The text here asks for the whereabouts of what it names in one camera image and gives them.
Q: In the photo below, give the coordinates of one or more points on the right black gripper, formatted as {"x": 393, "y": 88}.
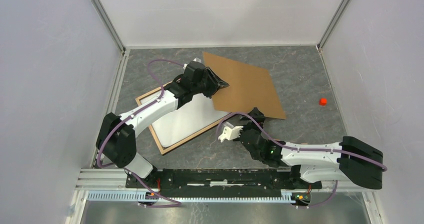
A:
{"x": 249, "y": 125}

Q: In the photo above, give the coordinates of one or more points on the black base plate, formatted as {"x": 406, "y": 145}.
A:
{"x": 226, "y": 183}

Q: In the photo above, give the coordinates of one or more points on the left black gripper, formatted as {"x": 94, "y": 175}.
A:
{"x": 216, "y": 83}

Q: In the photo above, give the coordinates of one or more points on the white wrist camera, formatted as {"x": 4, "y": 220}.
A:
{"x": 197, "y": 60}
{"x": 230, "y": 132}

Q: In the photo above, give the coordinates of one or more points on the aluminium rail frame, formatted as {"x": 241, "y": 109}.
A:
{"x": 111, "y": 196}

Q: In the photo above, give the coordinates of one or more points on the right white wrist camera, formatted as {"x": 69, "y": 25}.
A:
{"x": 230, "y": 132}

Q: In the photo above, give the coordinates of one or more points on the brown cardboard backing board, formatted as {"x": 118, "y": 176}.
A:
{"x": 249, "y": 87}

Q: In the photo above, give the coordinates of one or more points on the wooden picture frame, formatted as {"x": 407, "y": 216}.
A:
{"x": 155, "y": 139}

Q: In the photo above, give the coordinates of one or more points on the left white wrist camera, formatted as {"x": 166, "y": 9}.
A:
{"x": 197, "y": 60}

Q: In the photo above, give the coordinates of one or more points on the red cube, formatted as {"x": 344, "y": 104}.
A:
{"x": 323, "y": 102}

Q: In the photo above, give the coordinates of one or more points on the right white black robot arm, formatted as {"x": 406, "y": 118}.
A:
{"x": 350, "y": 159}

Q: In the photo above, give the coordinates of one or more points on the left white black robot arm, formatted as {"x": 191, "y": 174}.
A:
{"x": 117, "y": 136}

